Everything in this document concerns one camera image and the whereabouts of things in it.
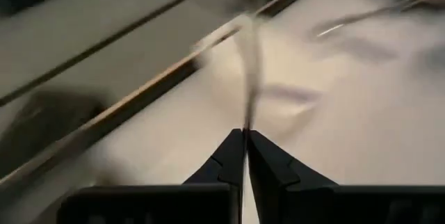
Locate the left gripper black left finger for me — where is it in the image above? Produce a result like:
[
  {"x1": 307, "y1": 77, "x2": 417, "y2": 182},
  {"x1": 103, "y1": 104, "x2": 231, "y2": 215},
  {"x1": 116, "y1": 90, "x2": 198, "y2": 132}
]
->
[{"x1": 57, "y1": 128, "x2": 248, "y2": 224}]

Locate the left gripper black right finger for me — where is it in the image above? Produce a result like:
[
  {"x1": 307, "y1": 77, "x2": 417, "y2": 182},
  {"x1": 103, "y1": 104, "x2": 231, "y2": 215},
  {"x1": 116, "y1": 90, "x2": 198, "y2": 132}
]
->
[{"x1": 247, "y1": 129, "x2": 445, "y2": 224}]

